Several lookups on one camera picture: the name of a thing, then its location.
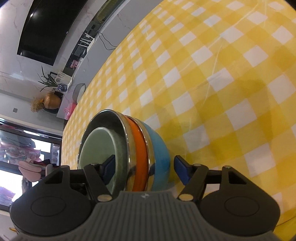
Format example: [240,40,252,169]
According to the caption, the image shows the black power cable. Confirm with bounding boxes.
[97,32,117,51]

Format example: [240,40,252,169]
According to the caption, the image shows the blue glass vase plant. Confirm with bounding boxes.
[38,67,68,92]

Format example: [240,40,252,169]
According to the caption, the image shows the golden vase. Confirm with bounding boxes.
[44,92,61,109]

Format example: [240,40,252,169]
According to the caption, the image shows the dried yellow flowers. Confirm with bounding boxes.
[31,97,45,113]

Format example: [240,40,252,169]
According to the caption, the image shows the white marble TV bench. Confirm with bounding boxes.
[57,1,161,120]

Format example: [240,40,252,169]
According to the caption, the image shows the blue steel bowl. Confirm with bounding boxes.
[135,118,171,191]

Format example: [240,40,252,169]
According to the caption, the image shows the green ceramic bowl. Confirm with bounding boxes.
[78,127,127,196]

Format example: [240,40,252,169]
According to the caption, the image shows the black wall television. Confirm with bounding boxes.
[17,0,86,66]

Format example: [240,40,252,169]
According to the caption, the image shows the pink storage box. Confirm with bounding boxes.
[64,102,77,121]

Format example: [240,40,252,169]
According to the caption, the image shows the yellow checkered tablecloth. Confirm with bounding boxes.
[62,1,295,224]

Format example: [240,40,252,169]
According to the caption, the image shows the orange steel bowl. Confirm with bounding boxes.
[77,109,148,191]

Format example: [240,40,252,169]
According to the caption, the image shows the white wifi router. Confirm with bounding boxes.
[77,33,95,48]

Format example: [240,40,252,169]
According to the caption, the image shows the small round stool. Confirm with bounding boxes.
[72,83,86,104]

